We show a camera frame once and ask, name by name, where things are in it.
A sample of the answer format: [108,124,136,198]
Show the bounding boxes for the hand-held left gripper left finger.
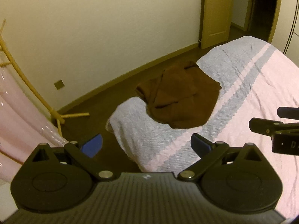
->
[31,134,115,181]

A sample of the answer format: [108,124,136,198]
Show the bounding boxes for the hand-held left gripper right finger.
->
[178,133,262,181]

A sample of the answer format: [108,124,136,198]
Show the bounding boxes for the pink cloth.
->
[0,50,70,183]

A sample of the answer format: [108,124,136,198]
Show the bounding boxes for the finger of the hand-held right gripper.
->
[249,118,299,136]
[277,107,299,119]

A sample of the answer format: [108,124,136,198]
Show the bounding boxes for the bed with striped cover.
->
[105,36,299,218]

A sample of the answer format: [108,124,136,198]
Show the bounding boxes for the wooden door frame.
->
[268,0,283,44]

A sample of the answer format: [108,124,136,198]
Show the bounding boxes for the bamboo ladder rack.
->
[0,19,90,137]

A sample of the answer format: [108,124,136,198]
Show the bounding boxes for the wooden baseboard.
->
[57,42,199,113]

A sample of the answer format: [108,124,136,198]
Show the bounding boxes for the yellow wooden door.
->
[198,0,234,50]

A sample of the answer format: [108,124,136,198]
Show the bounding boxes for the white wardrobe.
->
[282,0,299,61]

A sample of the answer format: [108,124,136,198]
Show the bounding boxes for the brown sweater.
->
[135,61,222,129]

